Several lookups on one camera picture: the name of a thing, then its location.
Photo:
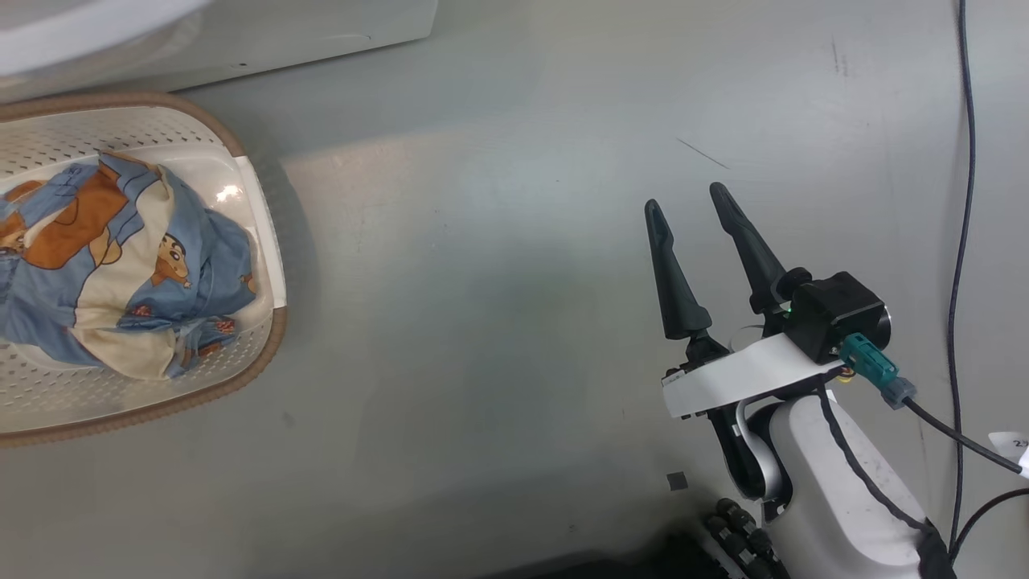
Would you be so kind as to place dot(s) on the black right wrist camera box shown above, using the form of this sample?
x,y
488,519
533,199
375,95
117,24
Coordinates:
x,y
836,314

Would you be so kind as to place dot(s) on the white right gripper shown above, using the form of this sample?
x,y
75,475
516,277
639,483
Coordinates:
x,y
748,374

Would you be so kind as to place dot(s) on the white perforated basket brown rim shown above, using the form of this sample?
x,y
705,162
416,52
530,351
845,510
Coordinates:
x,y
120,402

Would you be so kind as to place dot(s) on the small dark floor marker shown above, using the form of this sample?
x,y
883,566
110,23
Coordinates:
x,y
677,481

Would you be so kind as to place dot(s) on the cream and blue cartoon garment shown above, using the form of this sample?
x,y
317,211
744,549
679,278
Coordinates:
x,y
120,273

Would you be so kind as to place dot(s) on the white front-load washing machine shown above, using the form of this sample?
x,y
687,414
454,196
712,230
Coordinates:
x,y
321,32

